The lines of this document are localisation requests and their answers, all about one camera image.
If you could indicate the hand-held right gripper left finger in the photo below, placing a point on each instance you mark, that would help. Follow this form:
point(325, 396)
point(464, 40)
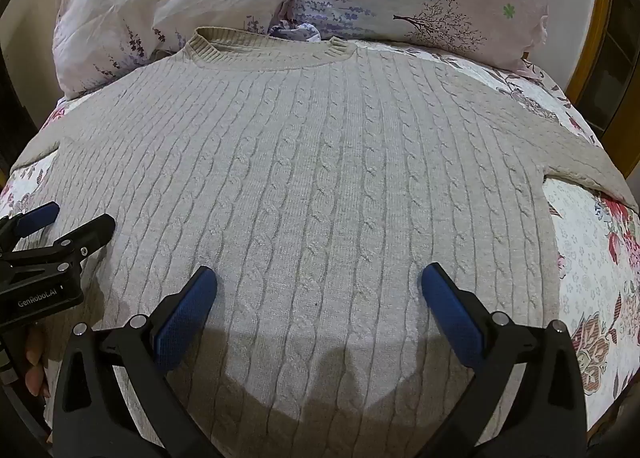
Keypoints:
point(186, 313)

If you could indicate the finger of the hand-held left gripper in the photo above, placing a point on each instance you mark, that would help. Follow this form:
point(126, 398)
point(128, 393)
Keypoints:
point(37, 215)
point(75, 240)

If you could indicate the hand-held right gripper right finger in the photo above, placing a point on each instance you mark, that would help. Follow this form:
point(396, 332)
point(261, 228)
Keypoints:
point(450, 310)

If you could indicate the person's left hand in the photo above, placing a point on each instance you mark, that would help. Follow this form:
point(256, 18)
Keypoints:
point(36, 363)

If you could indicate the floral bedsheet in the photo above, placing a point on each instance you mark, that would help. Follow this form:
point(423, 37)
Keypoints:
point(585, 258)

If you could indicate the pink floral pillow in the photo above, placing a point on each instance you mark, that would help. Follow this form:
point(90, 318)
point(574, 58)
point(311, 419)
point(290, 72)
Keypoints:
point(160, 2)

